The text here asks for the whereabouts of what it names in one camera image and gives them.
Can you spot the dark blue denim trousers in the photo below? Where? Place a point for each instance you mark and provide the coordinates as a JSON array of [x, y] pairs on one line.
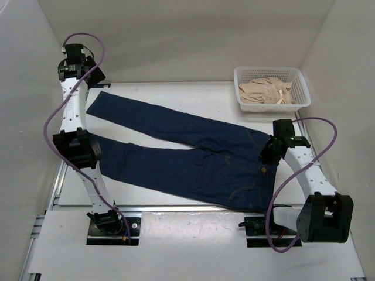
[[220, 166]]

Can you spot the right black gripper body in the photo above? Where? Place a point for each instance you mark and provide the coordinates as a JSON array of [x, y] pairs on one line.
[[268, 153]]

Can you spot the beige trousers in basket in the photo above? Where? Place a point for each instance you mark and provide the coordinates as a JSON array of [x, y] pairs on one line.
[[269, 90]]

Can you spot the aluminium front rail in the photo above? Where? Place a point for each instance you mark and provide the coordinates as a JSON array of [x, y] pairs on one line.
[[184, 208]]

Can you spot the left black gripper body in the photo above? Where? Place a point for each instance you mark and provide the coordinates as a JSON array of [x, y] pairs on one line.
[[97, 76]]

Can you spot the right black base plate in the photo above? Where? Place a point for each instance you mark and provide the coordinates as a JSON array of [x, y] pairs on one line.
[[254, 227]]

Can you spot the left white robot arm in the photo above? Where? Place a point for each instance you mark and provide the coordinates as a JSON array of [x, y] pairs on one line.
[[78, 73]]

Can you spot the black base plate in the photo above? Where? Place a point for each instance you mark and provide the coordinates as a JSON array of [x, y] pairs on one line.
[[254, 227], [110, 229]]

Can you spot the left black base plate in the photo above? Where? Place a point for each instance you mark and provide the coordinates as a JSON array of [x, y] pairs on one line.
[[110, 229]]

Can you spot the white plastic basket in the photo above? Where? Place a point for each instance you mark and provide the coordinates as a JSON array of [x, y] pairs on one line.
[[299, 90]]

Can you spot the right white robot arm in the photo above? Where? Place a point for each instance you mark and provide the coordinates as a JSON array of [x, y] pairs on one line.
[[326, 214]]

